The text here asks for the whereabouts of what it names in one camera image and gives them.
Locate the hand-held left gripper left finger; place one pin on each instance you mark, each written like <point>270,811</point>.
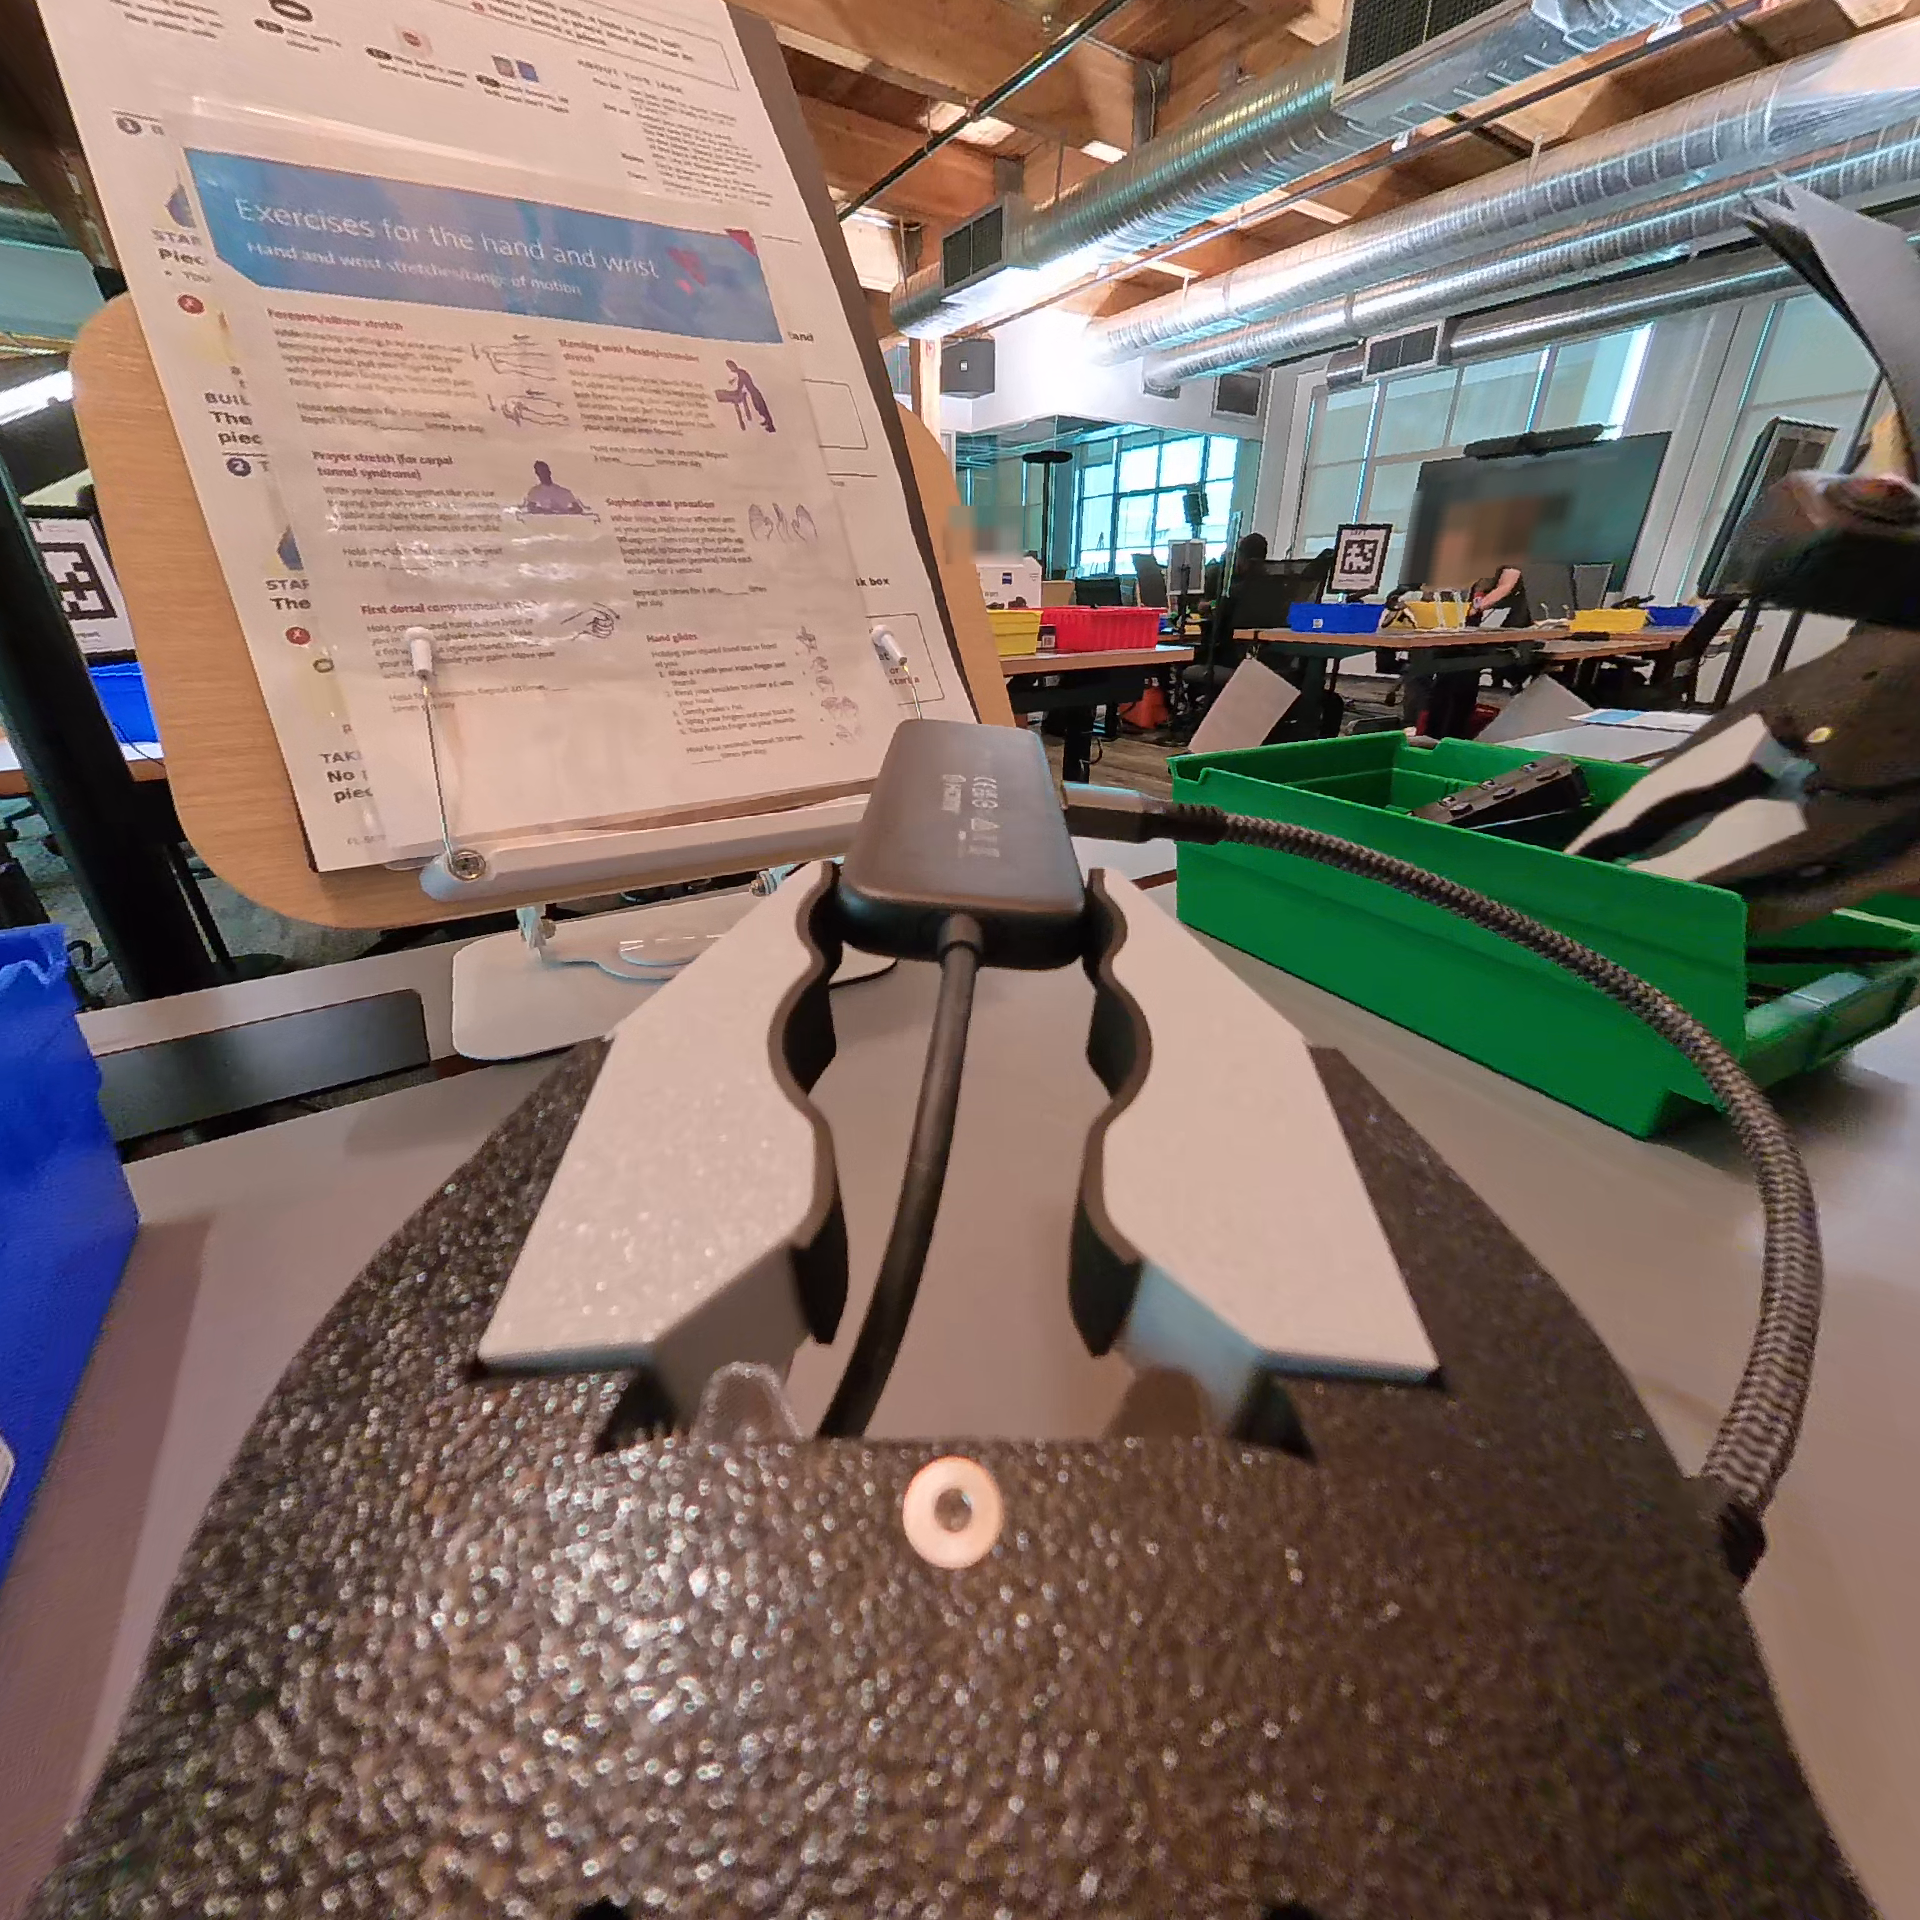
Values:
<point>661,1201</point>

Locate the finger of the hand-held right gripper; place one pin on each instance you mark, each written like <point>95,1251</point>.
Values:
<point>1724,819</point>

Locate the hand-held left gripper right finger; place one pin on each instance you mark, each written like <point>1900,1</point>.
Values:
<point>1276,1201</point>

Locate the large black usb hub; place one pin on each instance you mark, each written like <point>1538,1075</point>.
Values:
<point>1508,791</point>

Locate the green plastic bin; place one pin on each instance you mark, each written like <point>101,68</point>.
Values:
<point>1424,931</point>

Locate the yellow plastic bin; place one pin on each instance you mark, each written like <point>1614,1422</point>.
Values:
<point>1015,630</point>
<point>1608,619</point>

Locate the wooden desk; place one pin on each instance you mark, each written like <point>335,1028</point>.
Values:
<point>1095,661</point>
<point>1470,638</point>

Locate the large dark screen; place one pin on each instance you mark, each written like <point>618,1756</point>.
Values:
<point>1621,511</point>

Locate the small blue plastic bin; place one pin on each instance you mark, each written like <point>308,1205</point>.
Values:
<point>129,715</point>
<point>1336,619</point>

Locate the black-white tag sign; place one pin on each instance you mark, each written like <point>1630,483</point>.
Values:
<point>77,587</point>
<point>1364,558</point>

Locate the grey card sheet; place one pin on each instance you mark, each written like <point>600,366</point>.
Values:
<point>1245,705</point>

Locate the red plastic bin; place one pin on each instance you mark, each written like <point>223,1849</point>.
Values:
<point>1101,628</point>

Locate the black metal pole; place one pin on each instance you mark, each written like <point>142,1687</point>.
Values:
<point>77,751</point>

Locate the wooden document stand with papers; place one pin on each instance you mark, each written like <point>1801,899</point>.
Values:
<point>494,452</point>

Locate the silver ventilation duct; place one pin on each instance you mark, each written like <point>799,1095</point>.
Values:
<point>1500,255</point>
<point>1200,166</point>

